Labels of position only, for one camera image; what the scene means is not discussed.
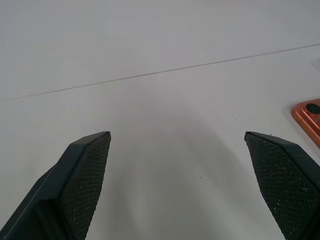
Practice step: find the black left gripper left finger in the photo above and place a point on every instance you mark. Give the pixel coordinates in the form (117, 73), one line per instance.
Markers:
(75, 190)

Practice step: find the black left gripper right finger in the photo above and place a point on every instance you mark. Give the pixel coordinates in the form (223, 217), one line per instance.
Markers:
(282, 185)

